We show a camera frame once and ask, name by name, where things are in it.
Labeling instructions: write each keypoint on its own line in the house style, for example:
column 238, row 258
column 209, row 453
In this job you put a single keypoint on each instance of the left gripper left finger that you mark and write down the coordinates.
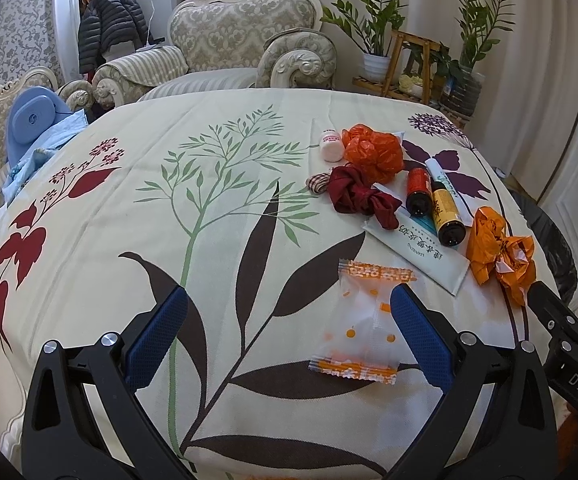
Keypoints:
column 82, row 419

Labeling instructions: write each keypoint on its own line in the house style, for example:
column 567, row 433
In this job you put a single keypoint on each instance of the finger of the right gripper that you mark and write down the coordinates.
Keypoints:
column 558, row 319

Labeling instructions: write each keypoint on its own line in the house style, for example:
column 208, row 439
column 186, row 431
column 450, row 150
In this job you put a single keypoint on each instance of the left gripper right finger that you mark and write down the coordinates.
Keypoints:
column 495, row 418

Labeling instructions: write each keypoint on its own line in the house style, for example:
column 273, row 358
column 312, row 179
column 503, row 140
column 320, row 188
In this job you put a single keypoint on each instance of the black lined trash bin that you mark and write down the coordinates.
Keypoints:
column 557, row 251

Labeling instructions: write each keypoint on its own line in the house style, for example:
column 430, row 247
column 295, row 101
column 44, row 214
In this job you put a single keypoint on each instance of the yellow drink bottle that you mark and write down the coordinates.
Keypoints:
column 450, row 228

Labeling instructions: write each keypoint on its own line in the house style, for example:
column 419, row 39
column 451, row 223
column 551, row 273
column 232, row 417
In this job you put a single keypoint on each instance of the red drink bottle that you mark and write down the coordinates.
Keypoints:
column 418, row 193

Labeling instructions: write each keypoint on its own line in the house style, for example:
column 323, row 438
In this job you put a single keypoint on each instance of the clear orange candy wrapper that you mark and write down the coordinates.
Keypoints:
column 360, row 340

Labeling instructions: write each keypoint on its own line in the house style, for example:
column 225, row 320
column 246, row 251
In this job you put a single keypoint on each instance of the white green tube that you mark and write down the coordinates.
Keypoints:
column 439, row 175

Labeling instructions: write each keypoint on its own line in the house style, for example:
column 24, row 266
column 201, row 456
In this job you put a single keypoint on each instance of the orange plastic bag ball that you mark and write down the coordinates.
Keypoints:
column 377, row 155

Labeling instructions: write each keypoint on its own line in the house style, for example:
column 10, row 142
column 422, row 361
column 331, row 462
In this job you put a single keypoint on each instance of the dark red scrunchie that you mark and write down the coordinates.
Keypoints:
column 349, row 194

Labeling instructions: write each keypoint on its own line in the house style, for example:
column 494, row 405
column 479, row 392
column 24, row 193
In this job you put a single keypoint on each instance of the checkered twine bundle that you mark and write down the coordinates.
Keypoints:
column 318, row 183

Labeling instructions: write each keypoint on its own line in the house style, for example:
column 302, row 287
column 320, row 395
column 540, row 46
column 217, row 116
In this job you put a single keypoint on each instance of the small white yogurt bottle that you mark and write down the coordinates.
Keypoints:
column 331, row 147

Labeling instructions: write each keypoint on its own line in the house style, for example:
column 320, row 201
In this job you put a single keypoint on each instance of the white curtain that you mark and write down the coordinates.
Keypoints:
column 527, row 52

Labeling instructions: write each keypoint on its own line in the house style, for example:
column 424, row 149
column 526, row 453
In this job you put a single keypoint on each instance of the small yellow flower pot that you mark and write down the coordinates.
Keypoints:
column 412, row 85

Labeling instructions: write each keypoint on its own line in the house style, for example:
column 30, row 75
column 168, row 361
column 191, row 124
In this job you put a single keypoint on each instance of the wooden plant stand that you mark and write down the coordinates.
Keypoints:
column 415, row 55

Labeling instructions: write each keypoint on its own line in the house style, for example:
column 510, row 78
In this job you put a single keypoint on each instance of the floral cream tablecloth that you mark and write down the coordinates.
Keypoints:
column 210, row 188

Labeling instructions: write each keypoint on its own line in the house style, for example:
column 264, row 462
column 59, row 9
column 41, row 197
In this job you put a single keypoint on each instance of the light blue cloth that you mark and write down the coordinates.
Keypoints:
column 48, row 144

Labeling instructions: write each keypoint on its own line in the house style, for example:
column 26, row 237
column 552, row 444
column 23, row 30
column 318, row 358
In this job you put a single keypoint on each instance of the tall plant in dark pot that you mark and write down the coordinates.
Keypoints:
column 480, row 22

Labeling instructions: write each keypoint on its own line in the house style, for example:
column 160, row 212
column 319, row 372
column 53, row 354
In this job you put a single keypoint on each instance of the blue massage pillow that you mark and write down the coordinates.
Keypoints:
column 33, row 111

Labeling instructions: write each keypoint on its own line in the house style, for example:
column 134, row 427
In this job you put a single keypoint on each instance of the plant in white pot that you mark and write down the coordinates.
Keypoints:
column 368, row 24

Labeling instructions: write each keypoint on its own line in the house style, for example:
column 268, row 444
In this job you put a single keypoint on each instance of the black puffer jacket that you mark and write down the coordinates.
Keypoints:
column 106, row 23

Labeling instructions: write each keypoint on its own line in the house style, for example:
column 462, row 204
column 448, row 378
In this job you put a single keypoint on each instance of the ornate cream armchair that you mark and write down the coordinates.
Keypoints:
column 218, row 45

